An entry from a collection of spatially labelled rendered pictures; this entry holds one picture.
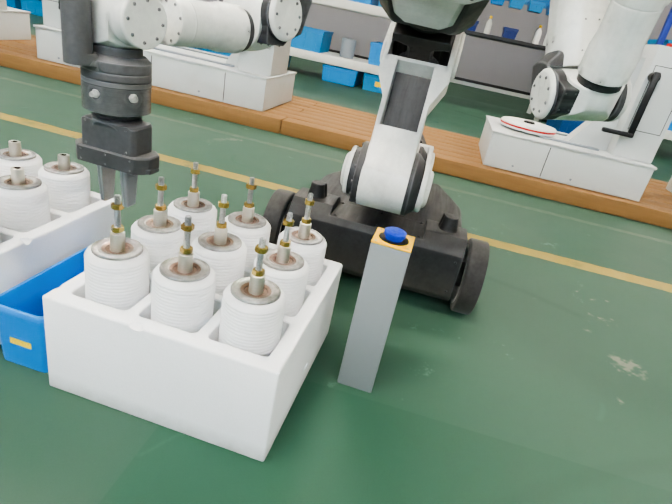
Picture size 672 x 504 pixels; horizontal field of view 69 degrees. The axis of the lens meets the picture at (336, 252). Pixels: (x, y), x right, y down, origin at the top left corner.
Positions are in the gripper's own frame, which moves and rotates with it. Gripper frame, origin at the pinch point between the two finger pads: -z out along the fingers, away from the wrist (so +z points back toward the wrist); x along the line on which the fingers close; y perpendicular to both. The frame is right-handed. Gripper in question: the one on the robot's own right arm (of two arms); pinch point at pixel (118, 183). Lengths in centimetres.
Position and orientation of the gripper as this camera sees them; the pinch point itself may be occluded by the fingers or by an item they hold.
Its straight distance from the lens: 80.5
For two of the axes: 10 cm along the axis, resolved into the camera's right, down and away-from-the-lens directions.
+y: -2.6, 3.8, -8.9
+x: -9.5, -2.7, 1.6
